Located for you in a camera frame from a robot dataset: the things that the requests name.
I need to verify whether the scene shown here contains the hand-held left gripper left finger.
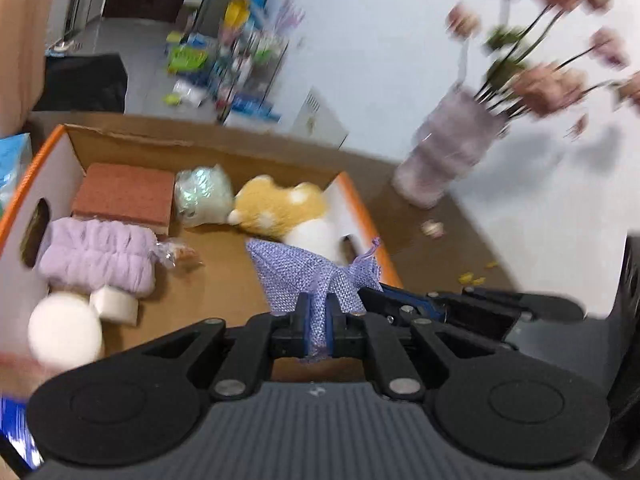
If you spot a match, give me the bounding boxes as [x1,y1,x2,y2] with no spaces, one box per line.
[142,294,314,402]

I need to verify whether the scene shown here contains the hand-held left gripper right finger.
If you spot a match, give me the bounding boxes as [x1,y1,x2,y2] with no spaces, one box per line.
[325,300,498,402]

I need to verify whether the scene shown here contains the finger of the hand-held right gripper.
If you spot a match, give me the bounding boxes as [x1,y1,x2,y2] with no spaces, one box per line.
[359,284,522,352]
[432,286,586,324]

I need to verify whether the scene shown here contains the purple mesh cloth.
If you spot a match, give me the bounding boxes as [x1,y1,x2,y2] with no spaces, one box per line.
[245,237,384,364]

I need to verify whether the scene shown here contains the orange-edged cardboard box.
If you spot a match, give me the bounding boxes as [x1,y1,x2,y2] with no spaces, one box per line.
[0,124,404,362]

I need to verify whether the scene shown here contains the yellow and white plush toy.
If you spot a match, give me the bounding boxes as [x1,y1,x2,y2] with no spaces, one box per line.
[227,175,352,267]

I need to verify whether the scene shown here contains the green plush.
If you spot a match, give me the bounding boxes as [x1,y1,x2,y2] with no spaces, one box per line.
[173,165,235,229]

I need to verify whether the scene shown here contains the purple fluffy towel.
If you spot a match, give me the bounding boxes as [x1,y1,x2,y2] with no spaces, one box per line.
[39,217,157,295]

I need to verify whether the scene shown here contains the scattered yellow bits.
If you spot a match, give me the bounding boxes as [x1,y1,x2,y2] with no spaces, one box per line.
[457,259,501,284]

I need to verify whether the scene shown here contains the small clear plastic wrapper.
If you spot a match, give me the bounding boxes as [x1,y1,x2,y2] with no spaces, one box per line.
[154,241,201,269]

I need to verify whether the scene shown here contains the grey ribbed vase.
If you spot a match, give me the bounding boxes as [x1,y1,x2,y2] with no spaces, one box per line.
[392,87,509,209]

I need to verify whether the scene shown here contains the white cube block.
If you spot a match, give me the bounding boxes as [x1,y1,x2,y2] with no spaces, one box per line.
[89,285,140,327]

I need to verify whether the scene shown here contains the white perforated box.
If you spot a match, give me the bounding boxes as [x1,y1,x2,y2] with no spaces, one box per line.
[291,87,350,150]

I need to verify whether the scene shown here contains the pink artificial flowers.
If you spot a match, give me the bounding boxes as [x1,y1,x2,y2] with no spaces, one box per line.
[446,0,640,134]

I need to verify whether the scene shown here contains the brown sponge block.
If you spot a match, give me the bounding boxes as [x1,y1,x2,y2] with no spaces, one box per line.
[70,162,176,236]

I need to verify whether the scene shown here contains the cluttered storage rack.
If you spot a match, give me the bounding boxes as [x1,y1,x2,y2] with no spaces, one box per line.
[164,0,307,126]

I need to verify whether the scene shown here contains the small blue packet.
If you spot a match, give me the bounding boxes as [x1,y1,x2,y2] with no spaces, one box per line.
[0,394,36,468]

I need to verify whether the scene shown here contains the blue tissue pack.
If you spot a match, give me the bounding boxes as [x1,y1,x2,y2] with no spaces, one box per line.
[0,132,34,207]

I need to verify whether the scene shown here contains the peach ribbed suitcase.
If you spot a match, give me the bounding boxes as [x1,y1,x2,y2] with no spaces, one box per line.
[0,0,57,139]

